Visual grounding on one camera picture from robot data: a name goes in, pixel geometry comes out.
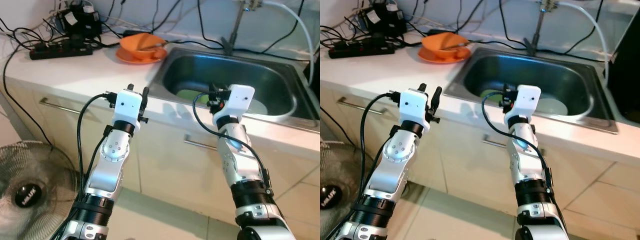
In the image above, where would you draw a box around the orange plastic bowl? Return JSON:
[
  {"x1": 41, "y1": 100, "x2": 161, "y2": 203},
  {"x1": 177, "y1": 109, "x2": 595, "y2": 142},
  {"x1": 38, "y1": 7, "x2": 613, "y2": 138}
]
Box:
[
  {"x1": 119, "y1": 32, "x2": 167, "y2": 62},
  {"x1": 421, "y1": 32, "x2": 471, "y2": 61}
]

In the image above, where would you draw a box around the cream kitchen cabinet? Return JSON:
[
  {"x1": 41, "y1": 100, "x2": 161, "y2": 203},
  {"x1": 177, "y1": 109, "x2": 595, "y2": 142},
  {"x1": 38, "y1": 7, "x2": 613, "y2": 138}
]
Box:
[
  {"x1": 0, "y1": 82, "x2": 321, "y2": 226},
  {"x1": 320, "y1": 82, "x2": 640, "y2": 226}
]

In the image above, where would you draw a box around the stainless steel sink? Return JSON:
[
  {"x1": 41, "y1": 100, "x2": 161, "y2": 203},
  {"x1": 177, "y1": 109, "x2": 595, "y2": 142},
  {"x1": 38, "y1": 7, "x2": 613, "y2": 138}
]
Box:
[
  {"x1": 147, "y1": 46, "x2": 321, "y2": 134},
  {"x1": 442, "y1": 46, "x2": 619, "y2": 135}
]

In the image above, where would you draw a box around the orange plastic plate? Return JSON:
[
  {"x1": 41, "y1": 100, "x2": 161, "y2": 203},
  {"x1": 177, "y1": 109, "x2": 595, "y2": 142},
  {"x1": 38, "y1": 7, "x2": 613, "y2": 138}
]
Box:
[
  {"x1": 115, "y1": 46, "x2": 169, "y2": 65},
  {"x1": 418, "y1": 46, "x2": 472, "y2": 65}
]

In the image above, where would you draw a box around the white plate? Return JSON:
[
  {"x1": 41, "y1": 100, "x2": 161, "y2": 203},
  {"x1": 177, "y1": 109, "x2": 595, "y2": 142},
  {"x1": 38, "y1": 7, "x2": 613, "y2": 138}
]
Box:
[
  {"x1": 537, "y1": 98, "x2": 569, "y2": 117},
  {"x1": 246, "y1": 96, "x2": 282, "y2": 117}
]

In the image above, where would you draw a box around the black power strip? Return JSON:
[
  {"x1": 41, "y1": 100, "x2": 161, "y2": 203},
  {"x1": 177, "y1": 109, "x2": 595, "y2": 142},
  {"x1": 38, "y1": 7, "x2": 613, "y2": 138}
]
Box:
[
  {"x1": 328, "y1": 39, "x2": 396, "y2": 59},
  {"x1": 29, "y1": 41, "x2": 96, "y2": 61}
]

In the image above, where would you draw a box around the black charger block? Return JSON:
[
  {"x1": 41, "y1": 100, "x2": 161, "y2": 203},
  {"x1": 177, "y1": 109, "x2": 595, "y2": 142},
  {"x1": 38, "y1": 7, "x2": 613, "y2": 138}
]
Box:
[
  {"x1": 55, "y1": 4, "x2": 104, "y2": 42},
  {"x1": 356, "y1": 2, "x2": 407, "y2": 38}
]

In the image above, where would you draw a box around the black appliance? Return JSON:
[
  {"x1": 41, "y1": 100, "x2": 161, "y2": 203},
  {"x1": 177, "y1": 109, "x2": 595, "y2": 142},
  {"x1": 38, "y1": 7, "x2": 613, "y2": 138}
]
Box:
[
  {"x1": 604, "y1": 14, "x2": 640, "y2": 124},
  {"x1": 302, "y1": 50, "x2": 321, "y2": 101}
]

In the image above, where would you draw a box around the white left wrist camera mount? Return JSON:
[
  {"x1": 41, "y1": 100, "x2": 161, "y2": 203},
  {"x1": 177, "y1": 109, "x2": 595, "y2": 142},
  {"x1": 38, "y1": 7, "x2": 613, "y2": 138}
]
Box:
[
  {"x1": 110, "y1": 89, "x2": 146, "y2": 127},
  {"x1": 398, "y1": 89, "x2": 432, "y2": 126}
]

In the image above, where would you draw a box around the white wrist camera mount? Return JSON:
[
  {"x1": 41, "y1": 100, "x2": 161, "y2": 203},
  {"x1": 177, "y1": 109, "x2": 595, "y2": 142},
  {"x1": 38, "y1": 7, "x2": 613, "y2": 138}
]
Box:
[
  {"x1": 398, "y1": 89, "x2": 432, "y2": 126},
  {"x1": 110, "y1": 89, "x2": 146, "y2": 127},
  {"x1": 214, "y1": 84, "x2": 256, "y2": 127},
  {"x1": 504, "y1": 85, "x2": 542, "y2": 126}
]

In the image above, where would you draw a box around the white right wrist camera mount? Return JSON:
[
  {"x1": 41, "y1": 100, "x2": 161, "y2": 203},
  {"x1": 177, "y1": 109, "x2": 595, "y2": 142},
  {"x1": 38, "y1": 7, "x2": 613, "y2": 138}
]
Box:
[
  {"x1": 214, "y1": 84, "x2": 256, "y2": 127},
  {"x1": 504, "y1": 85, "x2": 542, "y2": 126}
]

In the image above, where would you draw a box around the black wall cable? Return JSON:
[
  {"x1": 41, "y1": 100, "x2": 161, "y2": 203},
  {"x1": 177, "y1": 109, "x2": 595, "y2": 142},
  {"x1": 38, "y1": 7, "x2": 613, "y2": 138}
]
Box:
[
  {"x1": 499, "y1": 0, "x2": 527, "y2": 50},
  {"x1": 196, "y1": 0, "x2": 224, "y2": 50}
]

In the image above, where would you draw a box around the black hanging power cable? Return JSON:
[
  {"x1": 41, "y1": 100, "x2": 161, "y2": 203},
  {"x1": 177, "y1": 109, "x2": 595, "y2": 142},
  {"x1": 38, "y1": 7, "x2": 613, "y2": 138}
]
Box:
[
  {"x1": 320, "y1": 106, "x2": 351, "y2": 146},
  {"x1": 1, "y1": 42, "x2": 53, "y2": 148}
]

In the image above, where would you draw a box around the white faucet hose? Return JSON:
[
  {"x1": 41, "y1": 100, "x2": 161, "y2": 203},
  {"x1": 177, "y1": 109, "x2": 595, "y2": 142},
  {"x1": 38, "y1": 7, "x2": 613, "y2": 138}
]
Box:
[
  {"x1": 557, "y1": 0, "x2": 612, "y2": 81},
  {"x1": 260, "y1": 0, "x2": 317, "y2": 86}
]

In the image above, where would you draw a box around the wire cage floor fan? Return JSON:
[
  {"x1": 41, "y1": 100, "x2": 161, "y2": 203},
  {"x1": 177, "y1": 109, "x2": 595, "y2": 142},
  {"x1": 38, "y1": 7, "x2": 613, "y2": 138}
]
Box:
[
  {"x1": 0, "y1": 140, "x2": 81, "y2": 240},
  {"x1": 320, "y1": 141, "x2": 367, "y2": 240}
]

